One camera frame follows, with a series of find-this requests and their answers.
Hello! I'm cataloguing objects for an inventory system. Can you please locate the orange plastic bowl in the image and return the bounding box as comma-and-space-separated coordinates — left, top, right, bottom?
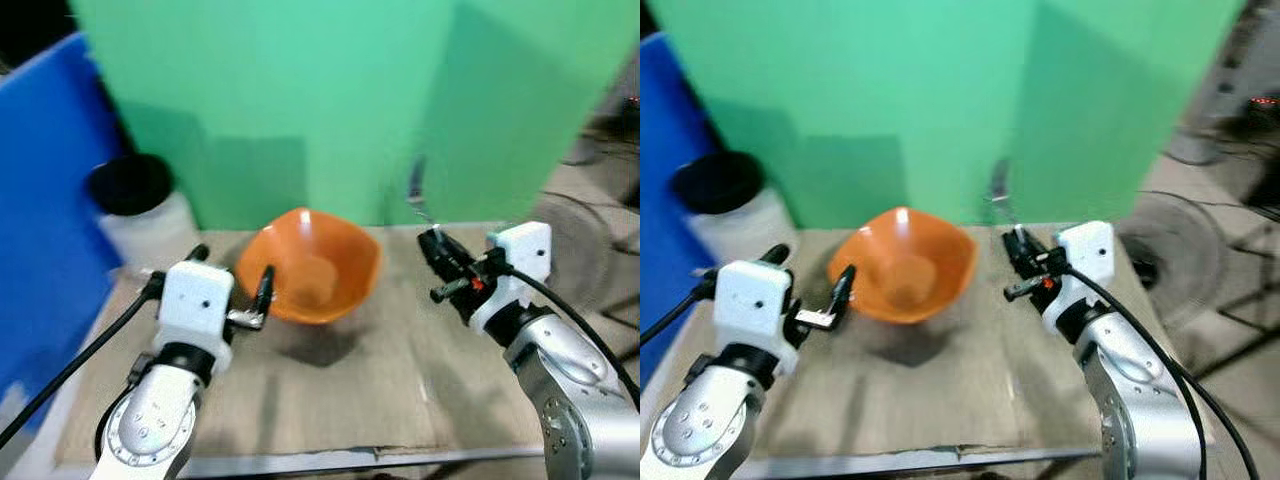
235, 207, 383, 325
826, 206, 978, 325

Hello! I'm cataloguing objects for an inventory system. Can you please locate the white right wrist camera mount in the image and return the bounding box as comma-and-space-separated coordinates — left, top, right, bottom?
1042, 220, 1115, 337
468, 221, 554, 332

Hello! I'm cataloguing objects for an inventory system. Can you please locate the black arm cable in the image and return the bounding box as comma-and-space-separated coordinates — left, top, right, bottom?
1062, 264, 1263, 480
0, 272, 167, 453
498, 264, 641, 409
640, 278, 721, 348

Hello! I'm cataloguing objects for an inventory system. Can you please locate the silver metal fork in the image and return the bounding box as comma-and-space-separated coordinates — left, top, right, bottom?
407, 155, 438, 227

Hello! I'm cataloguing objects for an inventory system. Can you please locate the grey round floor fan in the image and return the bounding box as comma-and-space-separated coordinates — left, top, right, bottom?
1113, 191, 1233, 333
528, 193, 618, 313

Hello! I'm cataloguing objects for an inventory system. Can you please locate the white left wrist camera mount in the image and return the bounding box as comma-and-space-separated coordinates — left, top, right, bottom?
157, 259, 236, 348
713, 259, 798, 348

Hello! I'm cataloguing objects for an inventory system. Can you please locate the green backdrop panel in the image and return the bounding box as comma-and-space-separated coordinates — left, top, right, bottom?
648, 0, 1248, 228
68, 0, 641, 232

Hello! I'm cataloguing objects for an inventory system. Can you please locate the blue plastic panel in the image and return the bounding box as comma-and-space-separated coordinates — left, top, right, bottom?
0, 33, 128, 433
640, 33, 723, 387

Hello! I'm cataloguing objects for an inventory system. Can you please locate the grey machine with red light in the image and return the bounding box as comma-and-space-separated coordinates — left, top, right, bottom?
1165, 0, 1280, 206
560, 60, 641, 169

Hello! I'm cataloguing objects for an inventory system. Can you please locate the white bin with black liner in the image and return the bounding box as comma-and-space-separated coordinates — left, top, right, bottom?
85, 153, 202, 278
670, 150, 802, 267

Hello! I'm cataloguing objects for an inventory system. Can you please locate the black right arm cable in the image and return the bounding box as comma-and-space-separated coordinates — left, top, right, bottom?
498, 264, 641, 409
1062, 264, 1263, 480

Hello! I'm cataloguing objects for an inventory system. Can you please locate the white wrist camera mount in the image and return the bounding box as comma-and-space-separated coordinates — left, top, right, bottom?
157, 259, 236, 348
713, 259, 798, 348
468, 221, 554, 332
1042, 220, 1115, 337

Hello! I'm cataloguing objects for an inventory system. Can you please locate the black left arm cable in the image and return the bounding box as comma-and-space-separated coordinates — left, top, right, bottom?
0, 272, 167, 453
640, 278, 721, 348

